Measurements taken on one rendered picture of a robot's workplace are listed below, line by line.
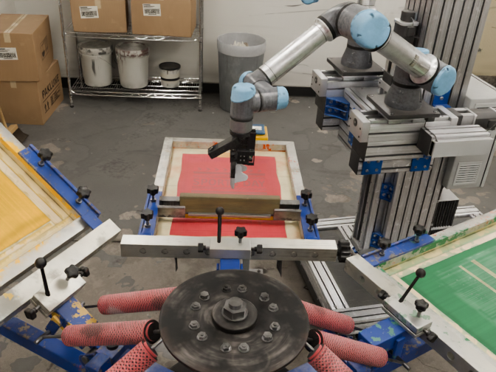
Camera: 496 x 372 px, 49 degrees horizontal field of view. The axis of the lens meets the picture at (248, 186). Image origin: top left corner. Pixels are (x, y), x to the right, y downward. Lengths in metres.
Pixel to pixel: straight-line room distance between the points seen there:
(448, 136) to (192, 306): 1.49
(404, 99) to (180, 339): 1.50
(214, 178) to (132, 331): 1.17
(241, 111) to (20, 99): 3.52
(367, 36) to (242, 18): 3.68
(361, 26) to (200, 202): 0.80
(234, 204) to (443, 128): 0.96
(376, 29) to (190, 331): 1.18
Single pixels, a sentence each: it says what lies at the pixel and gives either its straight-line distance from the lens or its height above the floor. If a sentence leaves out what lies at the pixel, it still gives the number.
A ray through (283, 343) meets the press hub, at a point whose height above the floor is 1.31.
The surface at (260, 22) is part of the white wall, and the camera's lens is 5.50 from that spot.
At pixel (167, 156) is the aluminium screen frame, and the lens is 2.35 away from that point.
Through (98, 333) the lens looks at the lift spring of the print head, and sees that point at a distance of 1.30.
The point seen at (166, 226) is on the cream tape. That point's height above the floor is 0.95.
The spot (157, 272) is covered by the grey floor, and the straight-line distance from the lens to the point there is 3.27.
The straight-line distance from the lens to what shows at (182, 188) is 2.19.
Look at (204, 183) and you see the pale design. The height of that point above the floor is 0.95.
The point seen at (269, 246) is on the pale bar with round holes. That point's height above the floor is 1.04.
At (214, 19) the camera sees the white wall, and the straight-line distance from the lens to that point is 5.49.
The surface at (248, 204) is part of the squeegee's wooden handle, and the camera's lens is 1.96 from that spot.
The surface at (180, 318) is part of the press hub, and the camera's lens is 1.12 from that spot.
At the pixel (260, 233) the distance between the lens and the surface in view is 1.95.
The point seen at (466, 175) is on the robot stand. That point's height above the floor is 0.84.
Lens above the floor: 2.09
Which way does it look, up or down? 31 degrees down
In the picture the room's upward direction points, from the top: 3 degrees clockwise
